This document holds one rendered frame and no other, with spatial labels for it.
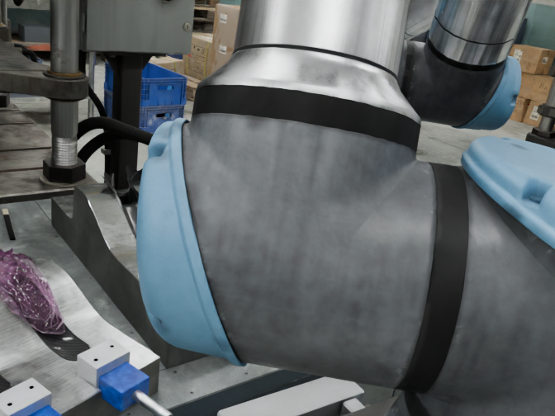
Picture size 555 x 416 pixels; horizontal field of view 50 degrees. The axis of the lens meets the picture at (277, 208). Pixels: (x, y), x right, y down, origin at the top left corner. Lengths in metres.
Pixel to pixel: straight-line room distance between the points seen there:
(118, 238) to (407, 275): 0.79
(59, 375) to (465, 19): 0.58
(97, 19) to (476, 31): 1.17
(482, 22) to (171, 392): 0.58
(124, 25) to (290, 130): 1.37
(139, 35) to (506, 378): 1.44
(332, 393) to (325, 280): 0.31
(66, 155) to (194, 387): 0.80
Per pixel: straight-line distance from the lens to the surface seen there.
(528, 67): 7.58
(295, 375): 0.94
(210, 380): 0.86
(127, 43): 1.62
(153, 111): 4.66
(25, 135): 1.87
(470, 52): 0.56
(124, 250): 0.99
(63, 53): 1.43
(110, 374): 0.76
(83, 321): 0.86
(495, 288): 0.27
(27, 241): 1.21
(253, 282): 0.26
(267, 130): 0.26
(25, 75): 1.45
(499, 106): 0.61
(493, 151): 0.29
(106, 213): 1.04
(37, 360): 0.81
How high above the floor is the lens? 1.34
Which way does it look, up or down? 22 degrees down
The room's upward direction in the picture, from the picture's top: 8 degrees clockwise
